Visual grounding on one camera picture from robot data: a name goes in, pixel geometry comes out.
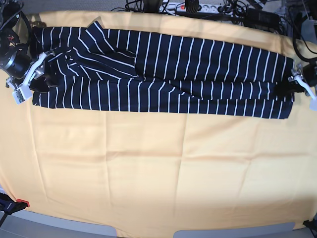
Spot blue red clamp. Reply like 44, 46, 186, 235
0, 193, 29, 215

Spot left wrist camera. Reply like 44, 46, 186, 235
309, 98, 317, 112

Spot black camera stand pole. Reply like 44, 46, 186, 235
142, 0, 163, 13

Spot navy white striped T-shirt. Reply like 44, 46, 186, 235
33, 22, 294, 119

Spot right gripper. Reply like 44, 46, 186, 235
0, 49, 58, 93

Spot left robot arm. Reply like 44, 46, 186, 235
276, 6, 317, 97

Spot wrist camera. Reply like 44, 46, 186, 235
12, 85, 32, 105
309, 98, 317, 112

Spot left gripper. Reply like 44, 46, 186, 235
275, 63, 317, 102

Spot black clamp right corner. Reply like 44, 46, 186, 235
303, 219, 317, 238

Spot black power adapter box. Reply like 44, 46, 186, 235
243, 8, 280, 29

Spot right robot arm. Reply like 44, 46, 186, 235
0, 0, 57, 93

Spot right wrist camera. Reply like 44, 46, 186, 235
12, 85, 32, 105

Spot white power strip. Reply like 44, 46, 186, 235
159, 2, 223, 14

